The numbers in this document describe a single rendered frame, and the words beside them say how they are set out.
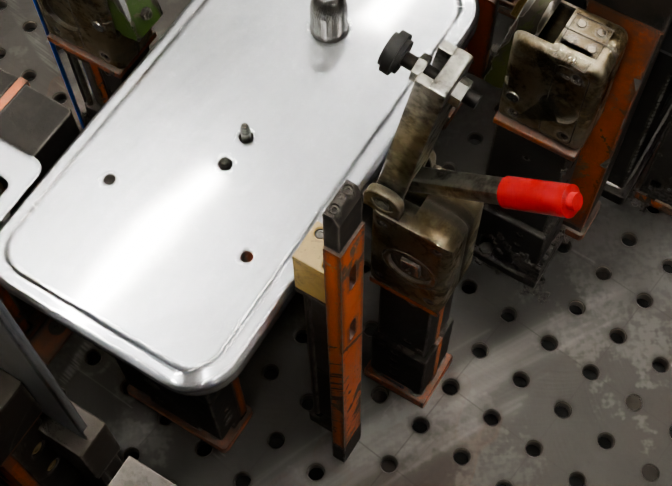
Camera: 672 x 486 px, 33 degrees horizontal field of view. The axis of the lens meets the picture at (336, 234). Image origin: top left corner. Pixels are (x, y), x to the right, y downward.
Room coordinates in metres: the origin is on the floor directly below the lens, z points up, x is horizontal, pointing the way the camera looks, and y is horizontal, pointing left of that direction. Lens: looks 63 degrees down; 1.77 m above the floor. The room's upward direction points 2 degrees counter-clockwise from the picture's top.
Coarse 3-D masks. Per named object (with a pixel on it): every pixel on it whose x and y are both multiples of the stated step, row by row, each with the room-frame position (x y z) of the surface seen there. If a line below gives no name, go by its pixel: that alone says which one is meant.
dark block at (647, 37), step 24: (600, 0) 0.56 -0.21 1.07; (624, 0) 0.55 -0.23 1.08; (648, 0) 0.54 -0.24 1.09; (624, 24) 0.55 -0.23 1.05; (648, 24) 0.54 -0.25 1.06; (648, 48) 0.54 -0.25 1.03; (624, 72) 0.54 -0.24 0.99; (648, 72) 0.55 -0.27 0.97; (624, 96) 0.54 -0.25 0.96; (600, 120) 0.54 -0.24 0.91; (624, 120) 0.53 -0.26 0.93; (600, 144) 0.54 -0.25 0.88; (576, 168) 0.55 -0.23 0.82; (600, 168) 0.54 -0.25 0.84; (600, 192) 0.56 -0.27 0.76; (576, 216) 0.54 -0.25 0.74
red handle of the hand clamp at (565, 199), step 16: (416, 176) 0.40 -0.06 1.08; (432, 176) 0.39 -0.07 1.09; (448, 176) 0.39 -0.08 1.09; (464, 176) 0.38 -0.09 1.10; (480, 176) 0.38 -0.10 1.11; (496, 176) 0.38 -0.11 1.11; (512, 176) 0.37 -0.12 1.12; (432, 192) 0.38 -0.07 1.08; (448, 192) 0.38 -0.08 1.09; (464, 192) 0.37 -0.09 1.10; (480, 192) 0.37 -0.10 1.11; (496, 192) 0.36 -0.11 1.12; (512, 192) 0.35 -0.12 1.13; (528, 192) 0.35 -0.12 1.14; (544, 192) 0.35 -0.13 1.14; (560, 192) 0.34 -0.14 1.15; (576, 192) 0.35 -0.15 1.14; (512, 208) 0.35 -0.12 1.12; (528, 208) 0.34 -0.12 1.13; (544, 208) 0.34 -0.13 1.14; (560, 208) 0.33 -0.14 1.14; (576, 208) 0.33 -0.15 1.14
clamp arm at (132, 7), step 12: (108, 0) 0.60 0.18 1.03; (120, 0) 0.60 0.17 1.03; (132, 0) 0.60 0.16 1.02; (144, 0) 0.61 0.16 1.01; (156, 0) 0.62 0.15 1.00; (120, 12) 0.60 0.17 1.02; (132, 12) 0.60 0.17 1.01; (144, 12) 0.60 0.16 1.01; (156, 12) 0.62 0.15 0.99; (120, 24) 0.60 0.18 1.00; (132, 24) 0.59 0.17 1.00; (144, 24) 0.60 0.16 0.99; (132, 36) 0.59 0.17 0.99
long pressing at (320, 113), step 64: (192, 0) 0.62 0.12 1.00; (256, 0) 0.62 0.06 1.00; (384, 0) 0.62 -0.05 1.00; (448, 0) 0.61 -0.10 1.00; (192, 64) 0.55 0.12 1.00; (256, 64) 0.55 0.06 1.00; (320, 64) 0.55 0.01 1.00; (128, 128) 0.49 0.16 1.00; (192, 128) 0.49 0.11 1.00; (256, 128) 0.49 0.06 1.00; (320, 128) 0.49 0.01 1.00; (384, 128) 0.48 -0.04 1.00; (64, 192) 0.44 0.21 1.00; (128, 192) 0.43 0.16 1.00; (192, 192) 0.43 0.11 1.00; (256, 192) 0.43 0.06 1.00; (320, 192) 0.43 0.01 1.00; (0, 256) 0.38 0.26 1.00; (64, 256) 0.38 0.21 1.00; (128, 256) 0.38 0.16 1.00; (192, 256) 0.38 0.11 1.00; (256, 256) 0.38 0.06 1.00; (64, 320) 0.33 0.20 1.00; (128, 320) 0.33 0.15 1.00; (192, 320) 0.32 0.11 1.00; (256, 320) 0.32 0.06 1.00; (192, 384) 0.27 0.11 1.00
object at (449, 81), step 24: (384, 48) 0.41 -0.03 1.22; (408, 48) 0.41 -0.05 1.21; (456, 48) 0.41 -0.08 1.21; (384, 72) 0.40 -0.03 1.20; (432, 72) 0.40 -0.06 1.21; (456, 72) 0.39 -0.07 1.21; (432, 96) 0.38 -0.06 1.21; (456, 96) 0.38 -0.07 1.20; (480, 96) 0.38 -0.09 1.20; (408, 120) 0.38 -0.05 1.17; (432, 120) 0.38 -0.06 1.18; (408, 144) 0.38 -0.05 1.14; (432, 144) 0.40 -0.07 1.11; (384, 168) 0.39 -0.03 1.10; (408, 168) 0.38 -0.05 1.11
